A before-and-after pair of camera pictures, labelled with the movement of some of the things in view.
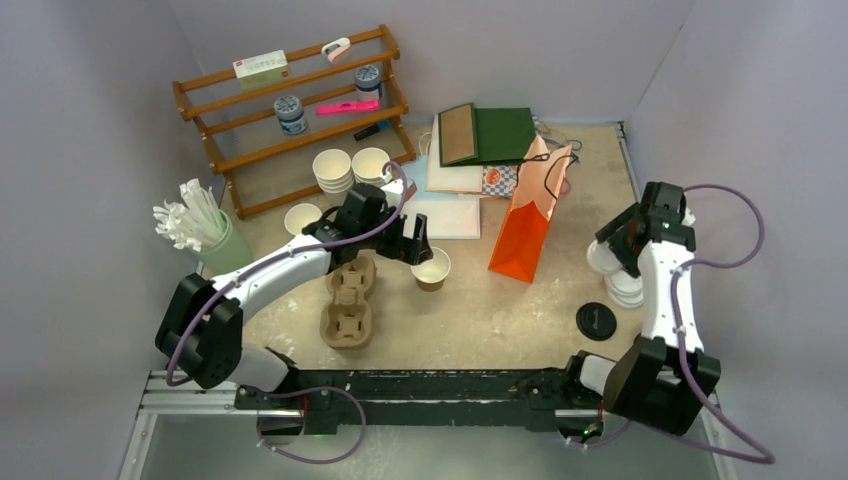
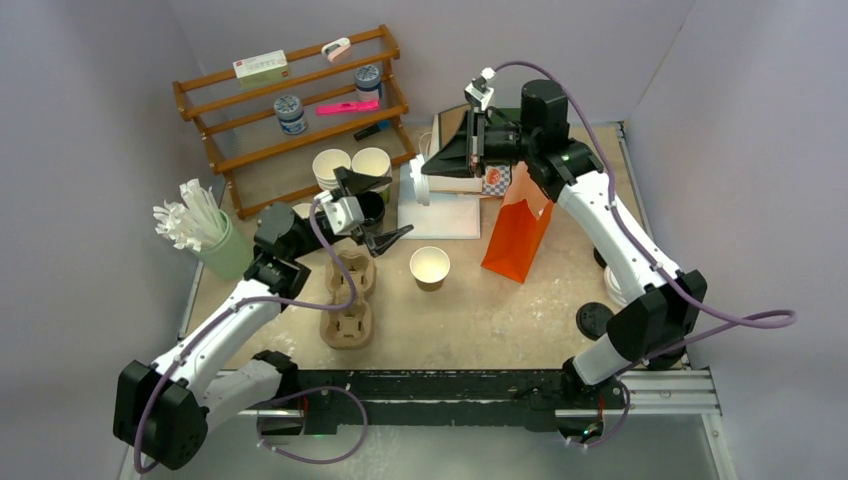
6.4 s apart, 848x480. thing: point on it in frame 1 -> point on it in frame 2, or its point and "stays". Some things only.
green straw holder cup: [230, 258] stays
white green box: [261, 69] stays
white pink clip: [335, 48] stays
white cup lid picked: [601, 258] -> [420, 180]
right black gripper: [624, 221] -> [453, 165]
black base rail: [340, 403] stays
